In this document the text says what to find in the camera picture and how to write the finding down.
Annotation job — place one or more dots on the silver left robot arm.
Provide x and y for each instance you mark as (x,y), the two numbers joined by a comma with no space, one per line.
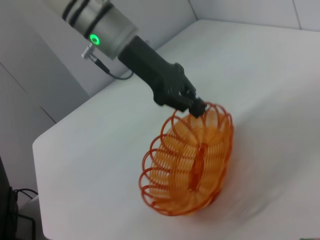
(105,25)

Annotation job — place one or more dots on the black equipment case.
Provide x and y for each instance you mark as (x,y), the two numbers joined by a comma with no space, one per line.
(6,200)

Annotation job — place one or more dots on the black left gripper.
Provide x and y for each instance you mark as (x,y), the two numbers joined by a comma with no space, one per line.
(155,72)

